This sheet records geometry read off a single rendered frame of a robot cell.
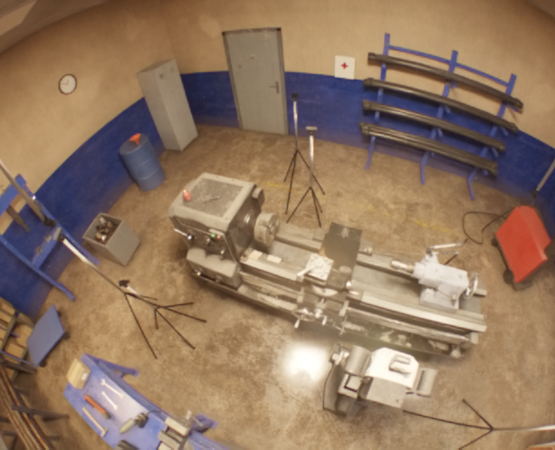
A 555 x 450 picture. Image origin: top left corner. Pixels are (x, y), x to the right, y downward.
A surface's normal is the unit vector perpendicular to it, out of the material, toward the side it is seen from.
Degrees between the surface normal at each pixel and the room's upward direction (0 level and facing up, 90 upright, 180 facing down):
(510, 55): 90
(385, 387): 0
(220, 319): 0
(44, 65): 90
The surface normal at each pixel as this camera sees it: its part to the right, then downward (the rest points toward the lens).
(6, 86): 0.92, 0.26
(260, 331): -0.08, -0.61
